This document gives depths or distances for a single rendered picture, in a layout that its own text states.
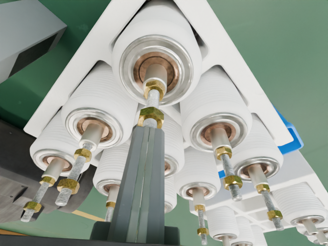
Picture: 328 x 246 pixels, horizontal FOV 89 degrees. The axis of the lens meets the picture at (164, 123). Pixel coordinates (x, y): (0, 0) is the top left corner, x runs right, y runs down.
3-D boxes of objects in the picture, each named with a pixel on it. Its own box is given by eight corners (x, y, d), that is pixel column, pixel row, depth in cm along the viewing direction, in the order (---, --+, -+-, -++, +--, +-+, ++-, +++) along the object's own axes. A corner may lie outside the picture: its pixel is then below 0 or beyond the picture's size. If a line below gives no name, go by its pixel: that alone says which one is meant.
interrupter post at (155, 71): (173, 72, 17) (173, 89, 15) (156, 87, 19) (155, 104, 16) (155, 56, 16) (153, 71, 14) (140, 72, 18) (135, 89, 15)
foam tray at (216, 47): (160, 151, 66) (157, 196, 52) (63, 86, 47) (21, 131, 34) (259, 93, 47) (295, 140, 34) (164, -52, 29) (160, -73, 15)
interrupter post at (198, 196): (199, 193, 35) (201, 210, 33) (189, 191, 35) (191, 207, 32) (205, 188, 34) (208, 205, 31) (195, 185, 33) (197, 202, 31)
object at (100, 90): (142, 47, 33) (123, 99, 19) (146, 90, 39) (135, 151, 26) (94, 48, 33) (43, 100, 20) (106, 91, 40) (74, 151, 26)
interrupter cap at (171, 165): (179, 175, 31) (179, 179, 30) (139, 177, 32) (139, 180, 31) (177, 149, 26) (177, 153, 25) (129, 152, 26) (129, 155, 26)
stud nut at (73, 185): (80, 188, 18) (77, 195, 17) (63, 186, 18) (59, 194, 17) (77, 178, 16) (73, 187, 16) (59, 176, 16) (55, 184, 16)
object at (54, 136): (91, 76, 37) (47, 135, 24) (121, 106, 43) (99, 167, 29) (65, 97, 41) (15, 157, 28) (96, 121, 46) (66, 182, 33)
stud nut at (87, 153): (92, 158, 21) (90, 164, 20) (78, 156, 20) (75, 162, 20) (91, 148, 19) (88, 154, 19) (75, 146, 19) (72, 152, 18)
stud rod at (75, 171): (93, 145, 21) (67, 207, 16) (85, 144, 21) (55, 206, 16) (92, 140, 21) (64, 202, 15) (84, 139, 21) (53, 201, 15)
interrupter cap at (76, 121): (117, 105, 20) (116, 108, 20) (128, 145, 25) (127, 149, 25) (56, 105, 21) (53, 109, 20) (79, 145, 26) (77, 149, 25)
